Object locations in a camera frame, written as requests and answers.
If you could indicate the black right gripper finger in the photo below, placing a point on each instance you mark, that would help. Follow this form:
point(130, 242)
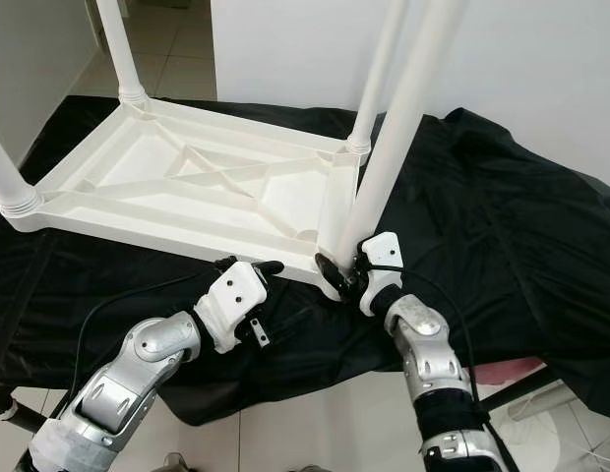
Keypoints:
point(330, 272)

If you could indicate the white plastic table top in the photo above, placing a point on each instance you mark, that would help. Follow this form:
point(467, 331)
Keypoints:
point(138, 162)

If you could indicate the white plastic table leg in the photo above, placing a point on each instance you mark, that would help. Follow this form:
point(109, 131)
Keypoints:
point(379, 69)
point(408, 108)
point(120, 49)
point(10, 182)

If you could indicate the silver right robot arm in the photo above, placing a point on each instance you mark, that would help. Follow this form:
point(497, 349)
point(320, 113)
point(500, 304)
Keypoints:
point(428, 364)

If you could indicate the grey robot left foot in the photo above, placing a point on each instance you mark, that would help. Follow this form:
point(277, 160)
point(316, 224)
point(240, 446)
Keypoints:
point(175, 463)

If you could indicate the black cloth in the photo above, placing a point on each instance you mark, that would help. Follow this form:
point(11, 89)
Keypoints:
point(521, 275)

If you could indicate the pink plastic seat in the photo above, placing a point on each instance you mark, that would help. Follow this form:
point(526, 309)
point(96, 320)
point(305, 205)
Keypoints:
point(512, 371)

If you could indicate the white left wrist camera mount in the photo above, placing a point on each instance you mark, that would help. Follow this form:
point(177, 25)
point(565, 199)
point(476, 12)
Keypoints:
point(234, 300)

